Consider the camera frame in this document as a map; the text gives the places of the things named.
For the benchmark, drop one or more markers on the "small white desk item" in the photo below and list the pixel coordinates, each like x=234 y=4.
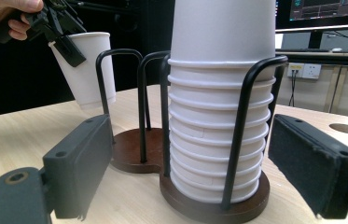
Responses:
x=337 y=49

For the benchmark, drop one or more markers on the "black keyboard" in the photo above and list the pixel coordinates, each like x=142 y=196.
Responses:
x=302 y=50

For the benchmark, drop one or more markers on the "single white paper cup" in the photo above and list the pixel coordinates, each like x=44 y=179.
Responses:
x=90 y=71

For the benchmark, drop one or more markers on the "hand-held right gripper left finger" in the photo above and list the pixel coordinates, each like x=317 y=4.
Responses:
x=76 y=168

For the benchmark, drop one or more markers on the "black computer monitor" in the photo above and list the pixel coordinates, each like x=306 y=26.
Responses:
x=321 y=9

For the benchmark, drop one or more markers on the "stack of white paper cups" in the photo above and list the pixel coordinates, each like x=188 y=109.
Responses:
x=221 y=31

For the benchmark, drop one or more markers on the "dark-topped background desk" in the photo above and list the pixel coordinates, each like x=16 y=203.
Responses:
x=327 y=58

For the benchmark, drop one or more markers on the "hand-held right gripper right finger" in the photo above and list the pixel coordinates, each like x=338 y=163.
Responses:
x=303 y=165

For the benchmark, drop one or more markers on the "white wall socket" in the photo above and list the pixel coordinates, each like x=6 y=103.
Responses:
x=304 y=71

